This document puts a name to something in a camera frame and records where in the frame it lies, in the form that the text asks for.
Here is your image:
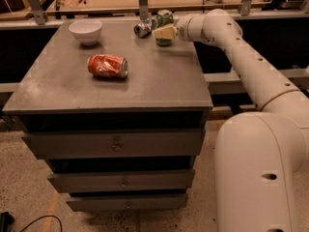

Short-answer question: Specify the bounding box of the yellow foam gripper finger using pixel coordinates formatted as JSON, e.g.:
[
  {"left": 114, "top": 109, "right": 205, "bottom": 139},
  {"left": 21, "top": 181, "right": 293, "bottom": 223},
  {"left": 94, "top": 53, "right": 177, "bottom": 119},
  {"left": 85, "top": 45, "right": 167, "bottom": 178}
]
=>
[{"left": 152, "top": 24, "right": 178, "bottom": 40}]

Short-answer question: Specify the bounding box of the green soda can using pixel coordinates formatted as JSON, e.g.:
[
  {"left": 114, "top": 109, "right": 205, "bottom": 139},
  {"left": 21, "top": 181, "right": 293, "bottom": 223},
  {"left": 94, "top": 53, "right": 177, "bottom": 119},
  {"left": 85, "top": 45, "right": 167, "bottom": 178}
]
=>
[{"left": 155, "top": 10, "right": 174, "bottom": 46}]

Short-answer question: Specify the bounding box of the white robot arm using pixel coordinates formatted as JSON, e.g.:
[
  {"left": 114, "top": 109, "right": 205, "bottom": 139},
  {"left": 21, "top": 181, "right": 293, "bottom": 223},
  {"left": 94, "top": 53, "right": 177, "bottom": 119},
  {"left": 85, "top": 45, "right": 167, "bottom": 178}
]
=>
[{"left": 153, "top": 9, "right": 309, "bottom": 232}]

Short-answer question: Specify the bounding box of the silver soda can lying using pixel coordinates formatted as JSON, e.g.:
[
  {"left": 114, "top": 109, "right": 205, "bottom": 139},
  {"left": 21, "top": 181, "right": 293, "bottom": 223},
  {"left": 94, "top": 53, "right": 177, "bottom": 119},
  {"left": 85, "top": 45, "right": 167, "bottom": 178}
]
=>
[{"left": 133, "top": 16, "right": 157, "bottom": 38}]

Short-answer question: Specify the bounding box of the crushed red soda can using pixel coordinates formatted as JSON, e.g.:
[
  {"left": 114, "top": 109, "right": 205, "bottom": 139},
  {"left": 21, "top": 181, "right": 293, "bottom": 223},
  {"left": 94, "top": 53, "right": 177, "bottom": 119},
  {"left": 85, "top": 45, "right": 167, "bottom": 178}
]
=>
[{"left": 87, "top": 54, "right": 128, "bottom": 78}]

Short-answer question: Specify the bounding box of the white bowl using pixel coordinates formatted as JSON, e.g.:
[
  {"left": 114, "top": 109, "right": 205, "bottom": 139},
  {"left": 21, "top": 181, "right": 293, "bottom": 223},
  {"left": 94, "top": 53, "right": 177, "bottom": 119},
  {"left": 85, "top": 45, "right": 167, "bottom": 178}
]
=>
[{"left": 69, "top": 19, "right": 102, "bottom": 45}]

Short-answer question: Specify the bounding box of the grey drawer cabinet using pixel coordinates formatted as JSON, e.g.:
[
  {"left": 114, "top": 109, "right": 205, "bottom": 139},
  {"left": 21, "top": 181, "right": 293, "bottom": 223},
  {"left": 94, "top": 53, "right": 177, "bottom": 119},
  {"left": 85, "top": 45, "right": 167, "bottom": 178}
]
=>
[{"left": 4, "top": 22, "right": 212, "bottom": 198}]

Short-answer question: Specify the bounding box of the top grey drawer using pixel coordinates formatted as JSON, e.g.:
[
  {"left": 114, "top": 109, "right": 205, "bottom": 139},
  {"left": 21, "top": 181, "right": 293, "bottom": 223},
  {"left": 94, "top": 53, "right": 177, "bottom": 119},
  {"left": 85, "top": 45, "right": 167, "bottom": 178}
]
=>
[{"left": 22, "top": 129, "right": 205, "bottom": 160}]

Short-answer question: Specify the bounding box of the grey drawer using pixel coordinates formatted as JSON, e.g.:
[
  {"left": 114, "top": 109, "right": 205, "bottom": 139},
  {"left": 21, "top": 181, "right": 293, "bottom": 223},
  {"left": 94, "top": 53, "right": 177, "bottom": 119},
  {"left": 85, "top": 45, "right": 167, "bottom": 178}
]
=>
[
  {"left": 22, "top": 129, "right": 205, "bottom": 160},
  {"left": 67, "top": 193, "right": 188, "bottom": 212},
  {"left": 47, "top": 169, "right": 195, "bottom": 193}
]

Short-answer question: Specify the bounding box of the middle grey drawer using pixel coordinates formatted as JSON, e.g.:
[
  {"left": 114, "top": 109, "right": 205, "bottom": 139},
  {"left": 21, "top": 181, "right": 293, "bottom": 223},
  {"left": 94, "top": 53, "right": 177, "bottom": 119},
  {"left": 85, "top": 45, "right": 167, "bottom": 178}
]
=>
[{"left": 47, "top": 169, "right": 195, "bottom": 193}]

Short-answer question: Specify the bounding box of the bottom grey drawer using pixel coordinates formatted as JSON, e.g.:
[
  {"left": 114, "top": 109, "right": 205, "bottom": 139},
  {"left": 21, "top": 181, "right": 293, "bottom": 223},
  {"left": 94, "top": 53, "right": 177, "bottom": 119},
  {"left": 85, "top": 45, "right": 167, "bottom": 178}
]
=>
[{"left": 67, "top": 193, "right": 188, "bottom": 212}]

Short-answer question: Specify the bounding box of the middle metal bracket post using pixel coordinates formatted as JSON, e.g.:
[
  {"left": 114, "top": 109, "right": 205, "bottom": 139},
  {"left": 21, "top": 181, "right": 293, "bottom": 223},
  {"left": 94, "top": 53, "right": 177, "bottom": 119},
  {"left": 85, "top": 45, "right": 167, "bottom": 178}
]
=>
[{"left": 138, "top": 0, "right": 149, "bottom": 20}]

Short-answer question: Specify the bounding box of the left metal bracket post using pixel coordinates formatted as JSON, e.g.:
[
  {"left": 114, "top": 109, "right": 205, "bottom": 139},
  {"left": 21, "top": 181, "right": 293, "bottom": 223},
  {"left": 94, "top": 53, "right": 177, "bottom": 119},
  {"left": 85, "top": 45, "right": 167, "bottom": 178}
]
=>
[{"left": 28, "top": 0, "right": 47, "bottom": 25}]

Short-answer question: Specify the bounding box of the black floor cable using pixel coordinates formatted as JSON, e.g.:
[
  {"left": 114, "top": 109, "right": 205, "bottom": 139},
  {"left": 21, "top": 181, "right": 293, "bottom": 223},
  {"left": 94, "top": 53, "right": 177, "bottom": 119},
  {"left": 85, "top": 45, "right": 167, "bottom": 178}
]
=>
[{"left": 0, "top": 211, "right": 64, "bottom": 232}]

